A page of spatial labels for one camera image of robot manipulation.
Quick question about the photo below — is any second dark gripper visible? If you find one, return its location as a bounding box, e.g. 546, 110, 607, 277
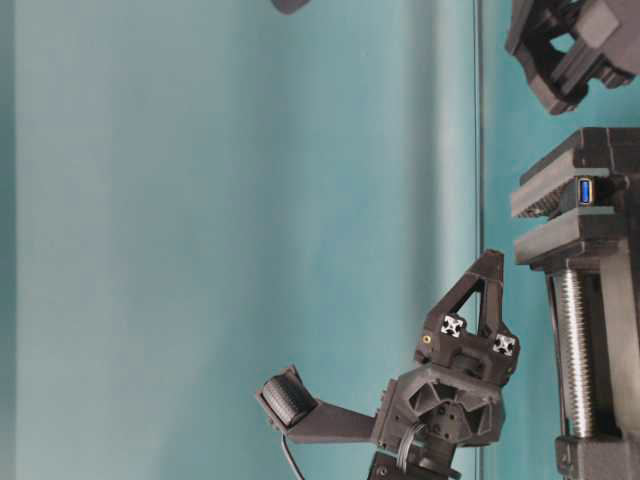
505, 1, 639, 115

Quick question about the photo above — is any dark lattice gripper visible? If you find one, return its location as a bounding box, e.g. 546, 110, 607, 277
372, 249, 520, 452

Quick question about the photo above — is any blue USB female connector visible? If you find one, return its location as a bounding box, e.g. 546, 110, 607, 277
577, 177, 611, 207

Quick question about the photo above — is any steel threaded vise screw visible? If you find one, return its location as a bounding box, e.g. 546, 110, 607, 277
555, 269, 595, 438

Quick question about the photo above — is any dark grey 3D-printed vise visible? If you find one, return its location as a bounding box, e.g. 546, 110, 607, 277
511, 127, 639, 479

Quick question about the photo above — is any wrist camera on dark mount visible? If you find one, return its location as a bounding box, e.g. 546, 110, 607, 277
256, 365, 375, 444

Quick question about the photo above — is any thin black camera cable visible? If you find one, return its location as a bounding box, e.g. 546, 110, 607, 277
280, 433, 307, 480

